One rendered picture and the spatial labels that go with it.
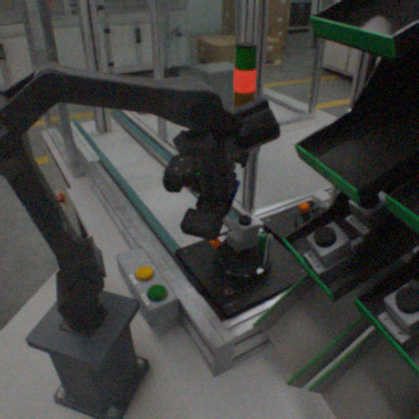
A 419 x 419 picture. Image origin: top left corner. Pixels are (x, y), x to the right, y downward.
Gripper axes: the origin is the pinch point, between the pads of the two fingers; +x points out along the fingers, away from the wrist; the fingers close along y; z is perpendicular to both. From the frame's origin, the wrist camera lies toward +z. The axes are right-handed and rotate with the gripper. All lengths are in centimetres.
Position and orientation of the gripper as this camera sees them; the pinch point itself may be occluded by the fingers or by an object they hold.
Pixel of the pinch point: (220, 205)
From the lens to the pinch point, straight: 68.0
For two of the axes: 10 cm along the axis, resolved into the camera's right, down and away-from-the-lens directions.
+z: -9.3, -2.0, 2.9
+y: -3.3, 8.0, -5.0
